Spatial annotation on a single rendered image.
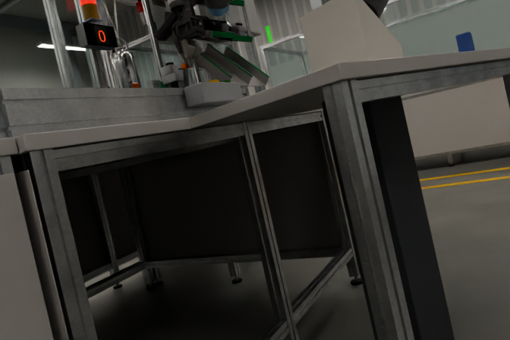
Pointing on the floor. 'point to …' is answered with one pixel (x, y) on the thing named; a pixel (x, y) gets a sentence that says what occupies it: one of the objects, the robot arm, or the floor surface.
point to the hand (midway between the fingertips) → (188, 64)
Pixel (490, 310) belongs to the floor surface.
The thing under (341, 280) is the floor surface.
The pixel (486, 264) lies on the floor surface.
